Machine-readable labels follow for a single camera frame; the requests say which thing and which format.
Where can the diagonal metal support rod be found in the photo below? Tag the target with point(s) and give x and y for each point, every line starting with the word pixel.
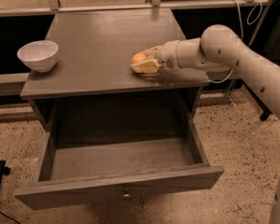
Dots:
pixel 259 20

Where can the orange fruit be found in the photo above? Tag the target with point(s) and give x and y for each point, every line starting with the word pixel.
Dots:
pixel 138 57

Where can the metal shelf rail frame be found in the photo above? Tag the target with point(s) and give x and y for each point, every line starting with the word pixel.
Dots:
pixel 130 3

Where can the white ceramic bowl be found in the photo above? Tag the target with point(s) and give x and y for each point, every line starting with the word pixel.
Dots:
pixel 40 56

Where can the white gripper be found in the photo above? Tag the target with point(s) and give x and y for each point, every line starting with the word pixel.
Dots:
pixel 168 56

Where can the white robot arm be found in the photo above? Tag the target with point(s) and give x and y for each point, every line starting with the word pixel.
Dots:
pixel 244 138

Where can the grey wooden cabinet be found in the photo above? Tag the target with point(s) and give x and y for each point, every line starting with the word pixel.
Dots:
pixel 95 52

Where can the round metal drawer knob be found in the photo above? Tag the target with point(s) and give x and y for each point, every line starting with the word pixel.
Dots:
pixel 126 195

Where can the open grey top drawer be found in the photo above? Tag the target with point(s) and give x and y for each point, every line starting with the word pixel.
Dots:
pixel 73 173

